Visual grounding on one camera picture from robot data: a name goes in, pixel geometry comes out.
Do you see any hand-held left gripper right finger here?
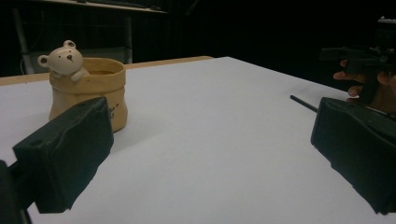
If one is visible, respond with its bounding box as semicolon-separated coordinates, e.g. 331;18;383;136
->
310;96;396;216

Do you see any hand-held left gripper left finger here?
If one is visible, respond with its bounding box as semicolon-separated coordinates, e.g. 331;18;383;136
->
12;96;115;215

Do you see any thin black pen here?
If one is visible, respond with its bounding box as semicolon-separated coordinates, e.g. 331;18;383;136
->
290;94;319;114

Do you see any tan bear ceramic pen holder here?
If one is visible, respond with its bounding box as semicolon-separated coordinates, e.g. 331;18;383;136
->
36;39;129;133

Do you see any wooden shelf board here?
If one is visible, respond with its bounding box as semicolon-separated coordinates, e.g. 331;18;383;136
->
34;0;169;15

